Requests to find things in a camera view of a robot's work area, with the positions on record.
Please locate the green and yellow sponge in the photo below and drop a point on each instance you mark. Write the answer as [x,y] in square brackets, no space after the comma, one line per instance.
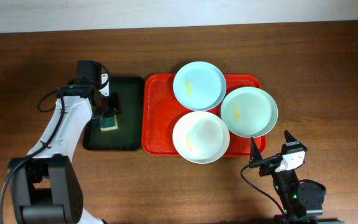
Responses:
[109,123]

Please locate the pale green plate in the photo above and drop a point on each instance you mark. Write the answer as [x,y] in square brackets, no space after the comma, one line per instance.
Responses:
[249,112]

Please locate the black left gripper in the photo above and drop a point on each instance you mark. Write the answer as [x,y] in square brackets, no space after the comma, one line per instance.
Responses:
[113,107]

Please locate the black water tray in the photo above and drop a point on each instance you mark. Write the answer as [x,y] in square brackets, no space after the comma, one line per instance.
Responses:
[128,135]

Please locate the light blue plate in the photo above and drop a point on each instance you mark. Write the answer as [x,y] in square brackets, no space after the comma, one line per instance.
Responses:
[199,86]

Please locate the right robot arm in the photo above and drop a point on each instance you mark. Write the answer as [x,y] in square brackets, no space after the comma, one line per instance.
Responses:
[301,201]

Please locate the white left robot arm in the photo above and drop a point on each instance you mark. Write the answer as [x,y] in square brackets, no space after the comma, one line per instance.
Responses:
[43,184]

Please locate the white plate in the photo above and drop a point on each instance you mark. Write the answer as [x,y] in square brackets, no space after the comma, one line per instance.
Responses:
[200,137]

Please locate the red serving tray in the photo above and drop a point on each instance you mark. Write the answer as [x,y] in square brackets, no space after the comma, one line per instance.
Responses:
[162,111]

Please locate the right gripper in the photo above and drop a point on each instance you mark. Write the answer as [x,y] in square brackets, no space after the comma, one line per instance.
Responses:
[302,149]

